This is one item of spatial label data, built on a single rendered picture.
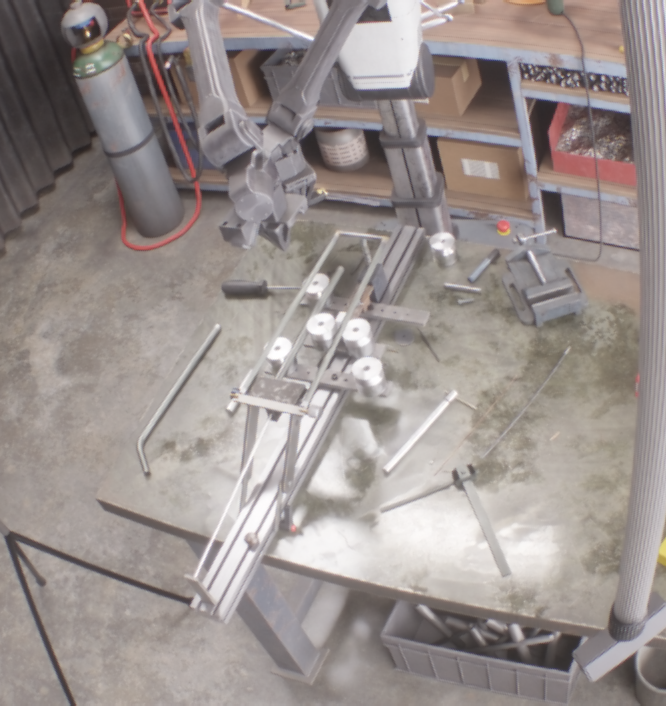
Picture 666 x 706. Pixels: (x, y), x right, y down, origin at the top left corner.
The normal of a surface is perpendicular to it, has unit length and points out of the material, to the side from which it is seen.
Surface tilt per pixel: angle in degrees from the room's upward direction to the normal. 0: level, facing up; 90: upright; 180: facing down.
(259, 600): 90
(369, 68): 90
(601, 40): 0
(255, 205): 91
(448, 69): 4
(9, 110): 91
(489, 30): 0
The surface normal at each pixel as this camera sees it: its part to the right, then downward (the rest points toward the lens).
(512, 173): -0.42, 0.73
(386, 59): -0.21, 0.75
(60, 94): 0.22, 0.69
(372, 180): -0.22, -0.66
